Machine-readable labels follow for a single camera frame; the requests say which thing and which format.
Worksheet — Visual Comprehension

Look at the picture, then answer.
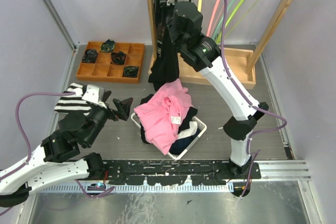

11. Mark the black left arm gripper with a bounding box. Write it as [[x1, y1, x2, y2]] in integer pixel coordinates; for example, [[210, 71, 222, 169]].
[[86, 91, 134, 147]]

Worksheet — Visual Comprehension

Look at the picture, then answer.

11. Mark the pink t shirt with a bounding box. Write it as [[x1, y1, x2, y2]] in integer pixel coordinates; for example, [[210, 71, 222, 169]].
[[134, 79, 193, 155]]

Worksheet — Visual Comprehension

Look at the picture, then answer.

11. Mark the black printed t shirt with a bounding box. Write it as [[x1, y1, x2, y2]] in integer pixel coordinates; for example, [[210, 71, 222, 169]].
[[147, 0, 182, 92]]

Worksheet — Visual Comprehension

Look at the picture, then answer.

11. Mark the pink hanger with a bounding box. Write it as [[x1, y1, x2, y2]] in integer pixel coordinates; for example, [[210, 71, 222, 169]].
[[206, 0, 224, 37]]

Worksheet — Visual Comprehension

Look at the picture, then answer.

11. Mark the plain black t shirt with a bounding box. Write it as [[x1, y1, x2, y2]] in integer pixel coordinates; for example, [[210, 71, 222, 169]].
[[140, 94, 198, 144]]

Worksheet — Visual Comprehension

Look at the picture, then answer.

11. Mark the navy blue t shirt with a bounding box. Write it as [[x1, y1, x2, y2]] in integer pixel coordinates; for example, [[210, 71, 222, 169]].
[[169, 135, 196, 155]]

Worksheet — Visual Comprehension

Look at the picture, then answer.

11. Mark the white t shirt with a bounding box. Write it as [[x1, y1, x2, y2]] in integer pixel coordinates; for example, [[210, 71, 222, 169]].
[[177, 121, 198, 140]]

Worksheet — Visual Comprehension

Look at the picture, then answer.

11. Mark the mint green hanger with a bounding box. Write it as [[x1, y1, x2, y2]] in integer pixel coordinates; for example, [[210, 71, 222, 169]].
[[211, 0, 236, 39]]

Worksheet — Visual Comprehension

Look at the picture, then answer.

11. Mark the lime green hanger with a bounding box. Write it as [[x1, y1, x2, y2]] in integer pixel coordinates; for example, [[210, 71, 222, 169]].
[[224, 0, 260, 37]]

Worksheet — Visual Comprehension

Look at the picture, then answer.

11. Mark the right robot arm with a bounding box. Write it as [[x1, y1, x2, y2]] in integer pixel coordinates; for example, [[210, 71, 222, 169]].
[[148, 0, 269, 179]]

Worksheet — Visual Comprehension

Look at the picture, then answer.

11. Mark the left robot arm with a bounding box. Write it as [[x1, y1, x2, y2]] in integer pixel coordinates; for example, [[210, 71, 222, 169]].
[[1, 94, 133, 208]]

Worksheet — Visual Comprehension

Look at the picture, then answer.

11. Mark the white perforated plastic basket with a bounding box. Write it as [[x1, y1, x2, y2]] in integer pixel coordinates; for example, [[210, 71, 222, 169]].
[[130, 112, 208, 161]]

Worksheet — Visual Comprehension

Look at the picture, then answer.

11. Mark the rolled dark sock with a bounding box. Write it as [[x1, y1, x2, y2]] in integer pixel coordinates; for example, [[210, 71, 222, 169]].
[[81, 49, 98, 63], [123, 66, 139, 78], [100, 39, 116, 53], [111, 51, 127, 65]]

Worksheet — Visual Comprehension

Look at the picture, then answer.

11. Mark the orange wooden compartment tray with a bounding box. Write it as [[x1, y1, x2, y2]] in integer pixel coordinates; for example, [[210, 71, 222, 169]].
[[76, 41, 145, 84]]

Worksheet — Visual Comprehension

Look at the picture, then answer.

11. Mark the black white striped cloth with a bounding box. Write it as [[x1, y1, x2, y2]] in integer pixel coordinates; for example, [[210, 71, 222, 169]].
[[54, 82, 91, 115]]

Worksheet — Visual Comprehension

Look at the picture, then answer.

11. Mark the wooden clothes rack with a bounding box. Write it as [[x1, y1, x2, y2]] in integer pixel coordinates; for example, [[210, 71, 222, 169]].
[[147, 0, 292, 89]]

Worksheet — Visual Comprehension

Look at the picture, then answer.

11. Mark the grey slotted cable duct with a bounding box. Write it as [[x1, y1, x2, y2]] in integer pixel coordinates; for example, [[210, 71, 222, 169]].
[[41, 183, 234, 193]]

